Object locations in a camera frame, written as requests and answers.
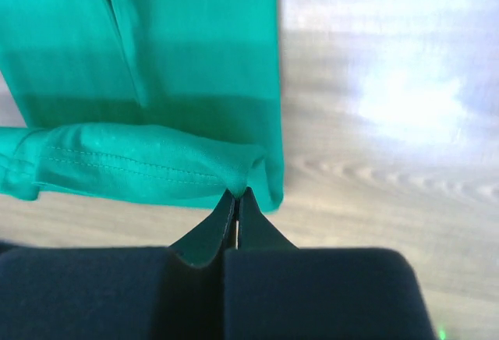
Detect green t-shirt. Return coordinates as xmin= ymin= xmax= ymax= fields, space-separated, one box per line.
xmin=1 ymin=0 xmax=285 ymax=211

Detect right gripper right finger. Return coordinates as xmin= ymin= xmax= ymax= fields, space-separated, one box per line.
xmin=224 ymin=190 xmax=434 ymax=339

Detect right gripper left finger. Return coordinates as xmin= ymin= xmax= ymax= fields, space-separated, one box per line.
xmin=1 ymin=194 xmax=236 ymax=339

